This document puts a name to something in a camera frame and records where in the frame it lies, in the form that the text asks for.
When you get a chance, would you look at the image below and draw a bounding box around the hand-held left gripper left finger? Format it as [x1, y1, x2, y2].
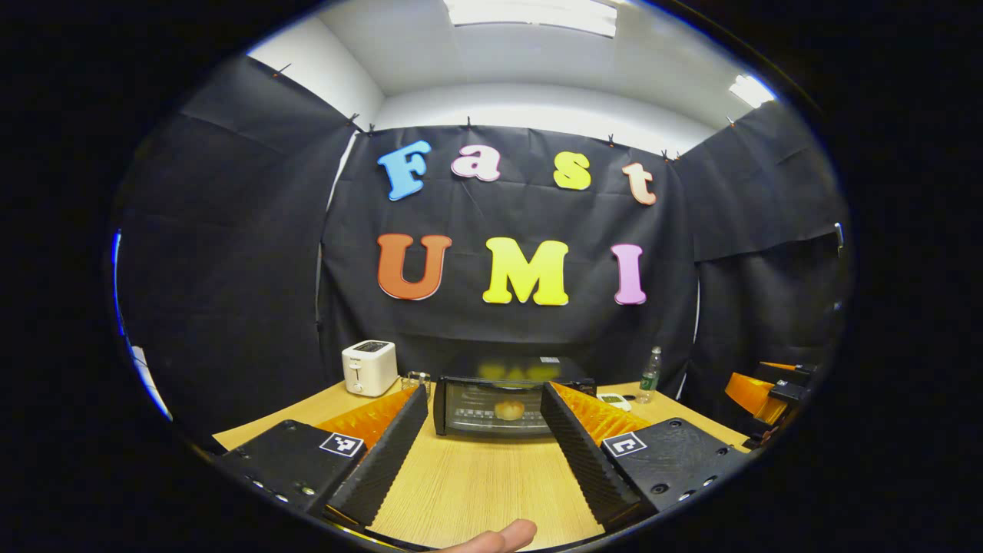
[215, 385, 429, 528]

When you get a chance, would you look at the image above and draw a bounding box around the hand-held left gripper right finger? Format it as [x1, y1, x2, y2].
[540, 381, 749, 532]

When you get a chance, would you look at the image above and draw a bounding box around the black electric oven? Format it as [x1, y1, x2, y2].
[432, 356, 598, 439]

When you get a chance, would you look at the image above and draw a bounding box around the white toaster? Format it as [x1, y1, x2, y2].
[342, 340, 399, 398]

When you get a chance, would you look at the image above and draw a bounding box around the clear plastic water bottle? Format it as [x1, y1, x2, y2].
[639, 346, 663, 404]

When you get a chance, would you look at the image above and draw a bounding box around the black backdrop cloth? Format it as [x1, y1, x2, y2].
[111, 54, 853, 446]

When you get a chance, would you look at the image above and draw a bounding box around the small ceiling light panel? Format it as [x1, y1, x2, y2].
[728, 74, 777, 109]

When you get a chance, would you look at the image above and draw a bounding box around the large ceiling light panel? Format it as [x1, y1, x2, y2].
[444, 0, 618, 38]

